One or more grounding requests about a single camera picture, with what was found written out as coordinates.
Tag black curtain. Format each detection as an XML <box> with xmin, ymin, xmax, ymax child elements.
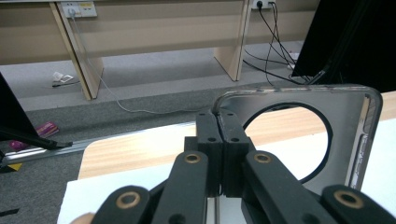
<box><xmin>291</xmin><ymin>0</ymin><xmax>396</xmax><ymax>94</ymax></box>
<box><xmin>0</xmin><ymin>73</ymin><xmax>40</xmax><ymax>139</ymax></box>

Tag bundle of black cables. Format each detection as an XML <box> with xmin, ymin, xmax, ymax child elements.
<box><xmin>242</xmin><ymin>1</ymin><xmax>312</xmax><ymax>87</ymax></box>

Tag white wall socket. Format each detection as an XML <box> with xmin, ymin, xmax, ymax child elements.
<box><xmin>251</xmin><ymin>0</ymin><xmax>276</xmax><ymax>10</ymax></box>

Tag pink packet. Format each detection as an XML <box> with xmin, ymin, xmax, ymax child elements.
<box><xmin>8</xmin><ymin>120</ymin><xmax>60</xmax><ymax>151</ymax></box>

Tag wall socket panel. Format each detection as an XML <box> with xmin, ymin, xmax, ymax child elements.
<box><xmin>60</xmin><ymin>0</ymin><xmax>98</xmax><ymax>19</ymax></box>

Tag beige wooden desk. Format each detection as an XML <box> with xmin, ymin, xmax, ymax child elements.
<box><xmin>0</xmin><ymin>0</ymin><xmax>321</xmax><ymax>101</ymax></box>

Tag yellow tape piece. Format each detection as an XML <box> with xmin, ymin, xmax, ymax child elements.
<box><xmin>6</xmin><ymin>162</ymin><xmax>23</xmax><ymax>173</ymax></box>

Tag clear dark-rimmed phone case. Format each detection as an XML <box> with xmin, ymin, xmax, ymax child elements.
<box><xmin>211</xmin><ymin>84</ymin><xmax>383</xmax><ymax>195</ymax></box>

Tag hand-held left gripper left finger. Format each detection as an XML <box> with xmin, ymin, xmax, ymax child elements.
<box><xmin>184</xmin><ymin>111</ymin><xmax>224</xmax><ymax>199</ymax></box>

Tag metal floor rail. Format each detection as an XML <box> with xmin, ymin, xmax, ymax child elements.
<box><xmin>0</xmin><ymin>120</ymin><xmax>198</xmax><ymax>166</ymax></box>

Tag crumpled white paper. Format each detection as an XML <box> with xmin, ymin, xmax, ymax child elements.
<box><xmin>51</xmin><ymin>71</ymin><xmax>80</xmax><ymax>89</ymax></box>

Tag white table mat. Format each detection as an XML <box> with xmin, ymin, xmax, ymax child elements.
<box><xmin>57</xmin><ymin>118</ymin><xmax>396</xmax><ymax>224</ymax></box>

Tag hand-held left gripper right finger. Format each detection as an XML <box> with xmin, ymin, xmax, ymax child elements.
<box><xmin>217</xmin><ymin>109</ymin><xmax>255</xmax><ymax>199</ymax></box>

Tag black metal stand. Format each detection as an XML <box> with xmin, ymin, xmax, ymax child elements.
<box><xmin>0</xmin><ymin>125</ymin><xmax>74</xmax><ymax>151</ymax></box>
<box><xmin>306</xmin><ymin>64</ymin><xmax>332</xmax><ymax>86</ymax></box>

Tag white floor cable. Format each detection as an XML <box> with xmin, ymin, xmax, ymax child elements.
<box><xmin>69</xmin><ymin>12</ymin><xmax>213</xmax><ymax>116</ymax></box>

